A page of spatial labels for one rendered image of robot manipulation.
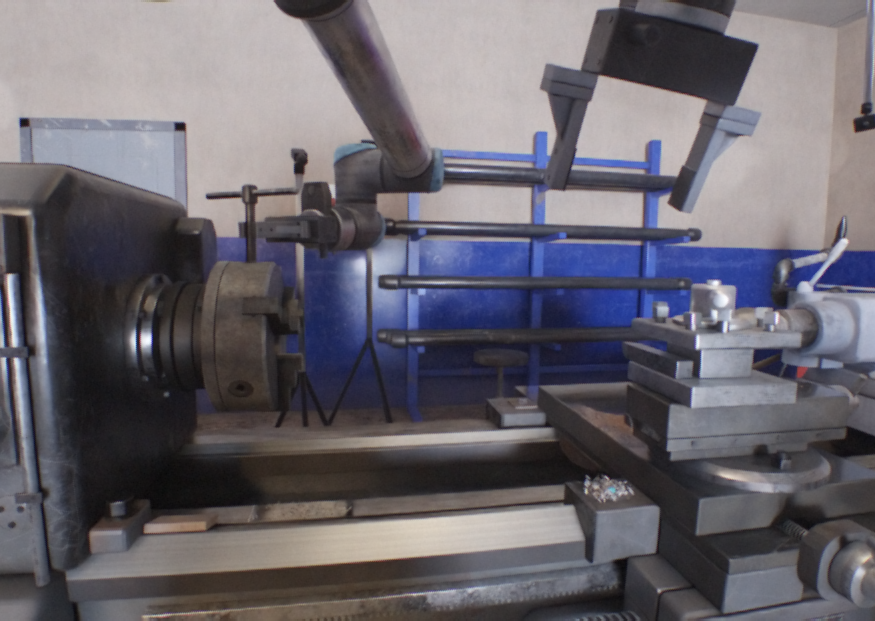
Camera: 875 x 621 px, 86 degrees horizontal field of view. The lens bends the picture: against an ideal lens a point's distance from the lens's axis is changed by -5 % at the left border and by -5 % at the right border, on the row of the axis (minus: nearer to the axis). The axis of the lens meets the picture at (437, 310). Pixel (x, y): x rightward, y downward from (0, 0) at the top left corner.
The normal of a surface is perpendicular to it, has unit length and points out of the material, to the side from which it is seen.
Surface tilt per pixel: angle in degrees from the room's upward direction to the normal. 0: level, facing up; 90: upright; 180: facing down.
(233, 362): 98
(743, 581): 90
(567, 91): 114
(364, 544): 36
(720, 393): 90
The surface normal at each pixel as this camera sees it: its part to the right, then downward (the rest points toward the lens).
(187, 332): 0.18, -0.09
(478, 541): 0.11, -0.74
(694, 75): 0.08, 0.50
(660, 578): 0.01, -0.99
